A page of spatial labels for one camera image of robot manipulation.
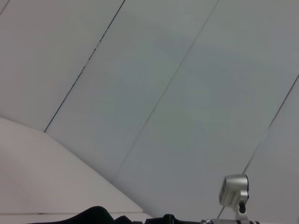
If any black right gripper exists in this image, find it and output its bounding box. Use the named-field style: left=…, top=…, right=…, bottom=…
left=144, top=213, right=204, bottom=224

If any black shirt with FREE print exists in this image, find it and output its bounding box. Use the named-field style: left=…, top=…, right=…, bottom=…
left=29, top=206, right=143, bottom=224

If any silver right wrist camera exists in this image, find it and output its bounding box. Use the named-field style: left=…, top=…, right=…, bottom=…
left=218, top=174, right=250, bottom=220

